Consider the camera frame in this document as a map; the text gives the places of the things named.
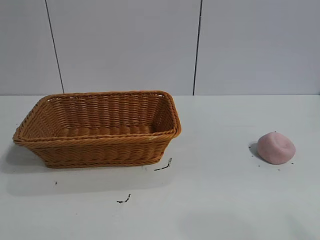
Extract brown woven wicker basket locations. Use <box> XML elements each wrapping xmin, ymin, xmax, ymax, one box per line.
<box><xmin>12</xmin><ymin>90</ymin><xmax>183</xmax><ymax>169</ymax></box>

